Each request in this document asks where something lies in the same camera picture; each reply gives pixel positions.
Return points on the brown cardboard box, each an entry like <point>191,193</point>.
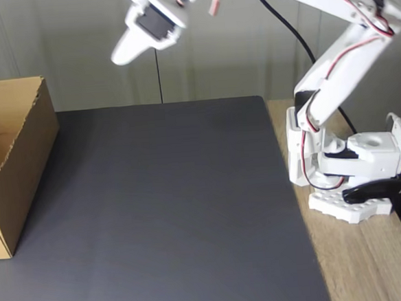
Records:
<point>26,162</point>

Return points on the dark grey table mat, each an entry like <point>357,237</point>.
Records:
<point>158,229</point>

